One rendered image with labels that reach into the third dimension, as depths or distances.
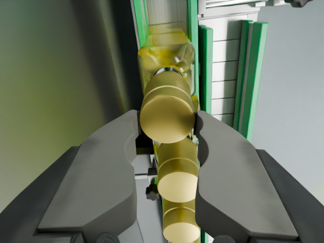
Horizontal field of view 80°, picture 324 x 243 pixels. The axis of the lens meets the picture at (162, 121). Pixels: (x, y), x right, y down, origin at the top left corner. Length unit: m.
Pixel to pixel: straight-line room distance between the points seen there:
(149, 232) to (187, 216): 0.57
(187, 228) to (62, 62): 0.21
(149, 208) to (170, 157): 0.51
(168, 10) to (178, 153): 0.28
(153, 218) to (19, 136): 0.56
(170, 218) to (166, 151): 0.06
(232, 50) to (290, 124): 0.37
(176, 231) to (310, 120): 0.60
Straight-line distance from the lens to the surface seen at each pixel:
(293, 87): 0.64
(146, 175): 0.44
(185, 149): 0.16
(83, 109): 0.28
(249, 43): 0.37
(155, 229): 0.74
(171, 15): 0.38
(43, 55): 0.23
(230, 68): 0.41
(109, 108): 0.47
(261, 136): 0.68
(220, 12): 0.39
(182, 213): 0.19
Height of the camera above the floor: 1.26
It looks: 60 degrees down
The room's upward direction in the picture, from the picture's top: 177 degrees counter-clockwise
